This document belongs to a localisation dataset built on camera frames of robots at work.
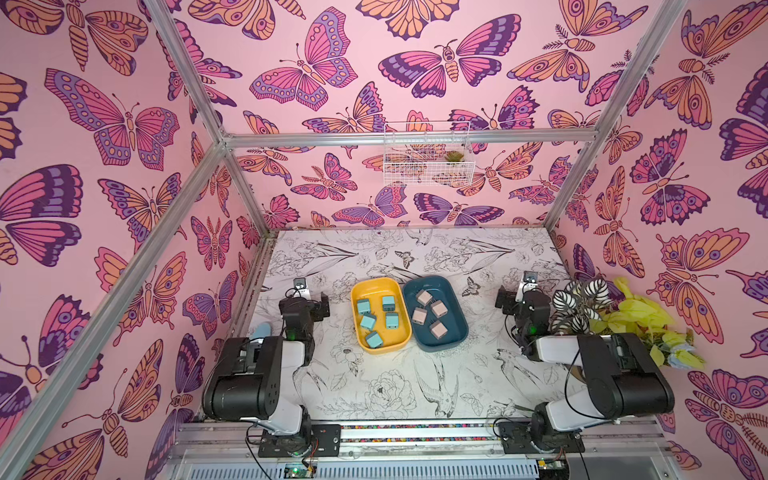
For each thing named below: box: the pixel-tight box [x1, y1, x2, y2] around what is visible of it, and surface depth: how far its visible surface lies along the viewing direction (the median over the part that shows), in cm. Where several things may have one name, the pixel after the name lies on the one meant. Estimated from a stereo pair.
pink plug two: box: [431, 300, 448, 318], surface depth 97 cm
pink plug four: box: [429, 320, 448, 340], surface depth 92 cm
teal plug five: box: [366, 332, 383, 348], surface depth 91 cm
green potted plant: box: [550, 278, 706, 370], surface depth 71 cm
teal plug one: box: [357, 299, 371, 315], surface depth 98 cm
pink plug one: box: [416, 289, 433, 307], surface depth 99 cm
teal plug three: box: [386, 312, 399, 330], surface depth 94 cm
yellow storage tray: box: [352, 277, 413, 355], surface depth 96 cm
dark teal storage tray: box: [403, 275, 469, 352], surface depth 97 cm
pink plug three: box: [412, 307, 428, 325], surface depth 95 cm
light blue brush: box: [250, 323, 271, 340], surface depth 96 cm
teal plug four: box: [360, 314, 377, 331], surface depth 95 cm
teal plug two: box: [382, 296, 395, 312], surface depth 98 cm
